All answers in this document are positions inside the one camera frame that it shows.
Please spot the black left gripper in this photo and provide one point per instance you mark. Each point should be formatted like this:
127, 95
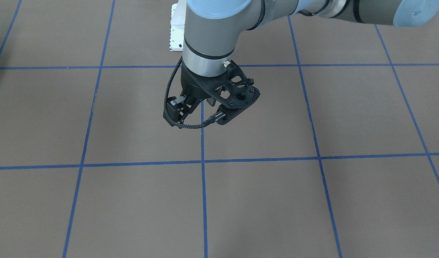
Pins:
191, 85

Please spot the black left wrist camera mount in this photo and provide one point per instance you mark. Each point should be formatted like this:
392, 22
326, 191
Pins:
233, 90

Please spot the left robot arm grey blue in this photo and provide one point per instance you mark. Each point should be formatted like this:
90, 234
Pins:
213, 27

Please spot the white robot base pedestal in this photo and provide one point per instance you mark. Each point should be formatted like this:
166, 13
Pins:
177, 22

